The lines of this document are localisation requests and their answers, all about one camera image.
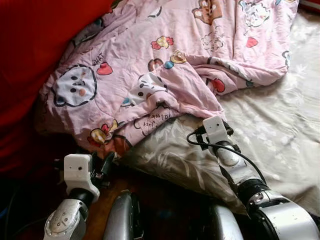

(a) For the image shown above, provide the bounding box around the red fabric sofa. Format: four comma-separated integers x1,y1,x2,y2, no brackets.
0,0,113,176

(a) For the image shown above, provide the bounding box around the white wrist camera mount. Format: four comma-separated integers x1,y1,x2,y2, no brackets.
202,116,231,146
63,153,101,203

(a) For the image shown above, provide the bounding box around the beige floral bed sheet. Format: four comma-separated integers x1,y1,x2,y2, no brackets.
120,10,320,216

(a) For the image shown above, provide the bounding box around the silver left robot leg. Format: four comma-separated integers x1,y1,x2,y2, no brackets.
102,190,143,240

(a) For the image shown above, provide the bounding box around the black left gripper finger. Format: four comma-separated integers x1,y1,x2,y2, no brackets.
102,151,117,175

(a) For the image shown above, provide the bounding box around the silver robot leg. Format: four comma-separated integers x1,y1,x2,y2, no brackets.
207,202,246,240
102,190,143,240

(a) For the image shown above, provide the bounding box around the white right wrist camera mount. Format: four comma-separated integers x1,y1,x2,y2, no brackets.
202,116,231,146

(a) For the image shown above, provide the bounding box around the pink cartoon print blanket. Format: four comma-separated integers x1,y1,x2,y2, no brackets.
37,0,300,156

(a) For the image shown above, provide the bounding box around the silver right robot leg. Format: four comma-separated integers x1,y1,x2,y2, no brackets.
207,202,246,240

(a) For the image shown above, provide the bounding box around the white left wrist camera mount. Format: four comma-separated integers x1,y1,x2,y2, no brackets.
63,153,101,203

